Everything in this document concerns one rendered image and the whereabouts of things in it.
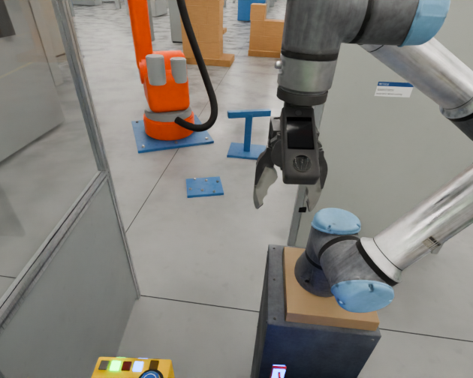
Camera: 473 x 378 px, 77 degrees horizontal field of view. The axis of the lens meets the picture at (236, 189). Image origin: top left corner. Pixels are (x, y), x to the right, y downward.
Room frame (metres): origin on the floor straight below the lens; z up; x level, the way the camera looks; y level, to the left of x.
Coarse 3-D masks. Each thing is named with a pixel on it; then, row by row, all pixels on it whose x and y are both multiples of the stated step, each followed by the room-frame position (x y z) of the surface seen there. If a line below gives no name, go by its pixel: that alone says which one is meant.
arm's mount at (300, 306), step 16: (288, 256) 0.65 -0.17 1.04; (288, 272) 0.59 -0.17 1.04; (288, 288) 0.53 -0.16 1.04; (288, 304) 0.48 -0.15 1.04; (304, 304) 0.48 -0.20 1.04; (320, 304) 0.48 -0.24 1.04; (336, 304) 0.48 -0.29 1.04; (288, 320) 0.45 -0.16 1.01; (304, 320) 0.45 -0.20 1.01; (320, 320) 0.45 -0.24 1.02; (336, 320) 0.45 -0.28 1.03; (352, 320) 0.44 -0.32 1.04; (368, 320) 0.44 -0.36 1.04
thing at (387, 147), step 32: (448, 32) 1.70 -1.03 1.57; (352, 64) 1.70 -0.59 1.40; (384, 64) 1.70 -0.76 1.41; (352, 96) 1.70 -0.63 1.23; (384, 96) 1.70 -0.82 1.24; (416, 96) 1.70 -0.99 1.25; (320, 128) 1.69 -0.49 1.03; (352, 128) 1.70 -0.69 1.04; (384, 128) 1.70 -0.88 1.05; (416, 128) 1.70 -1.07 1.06; (448, 128) 1.70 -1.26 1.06; (352, 160) 1.70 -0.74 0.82; (384, 160) 1.70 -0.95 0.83; (416, 160) 1.70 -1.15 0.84; (448, 160) 1.70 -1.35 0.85; (352, 192) 1.70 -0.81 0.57; (384, 192) 1.70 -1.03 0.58; (416, 192) 1.70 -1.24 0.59; (384, 224) 1.70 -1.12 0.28
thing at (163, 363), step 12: (108, 360) 0.30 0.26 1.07; (120, 360) 0.30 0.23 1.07; (132, 360) 0.31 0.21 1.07; (144, 360) 0.31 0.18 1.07; (168, 360) 0.31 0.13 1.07; (96, 372) 0.28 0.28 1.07; (108, 372) 0.28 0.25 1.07; (120, 372) 0.28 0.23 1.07; (132, 372) 0.28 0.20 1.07; (144, 372) 0.28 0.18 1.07; (156, 372) 0.28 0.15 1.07; (168, 372) 0.29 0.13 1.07
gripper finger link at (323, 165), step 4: (320, 148) 0.41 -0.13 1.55; (320, 152) 0.40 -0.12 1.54; (320, 156) 0.40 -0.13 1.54; (320, 160) 0.40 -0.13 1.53; (324, 160) 0.40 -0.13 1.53; (320, 164) 0.40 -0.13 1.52; (324, 164) 0.40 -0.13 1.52; (320, 168) 0.40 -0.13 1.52; (324, 168) 0.40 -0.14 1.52; (320, 172) 0.40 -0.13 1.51; (324, 172) 0.40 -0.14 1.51; (320, 176) 0.40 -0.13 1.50; (324, 176) 0.40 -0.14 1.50; (320, 180) 0.40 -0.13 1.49; (324, 180) 0.40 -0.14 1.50
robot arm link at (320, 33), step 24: (288, 0) 0.42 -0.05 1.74; (312, 0) 0.39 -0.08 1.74; (336, 0) 0.39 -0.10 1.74; (360, 0) 0.40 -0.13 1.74; (288, 24) 0.41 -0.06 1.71; (312, 24) 0.39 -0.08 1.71; (336, 24) 0.40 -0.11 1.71; (360, 24) 0.40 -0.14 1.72; (288, 48) 0.41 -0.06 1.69; (312, 48) 0.39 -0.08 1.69; (336, 48) 0.40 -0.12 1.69
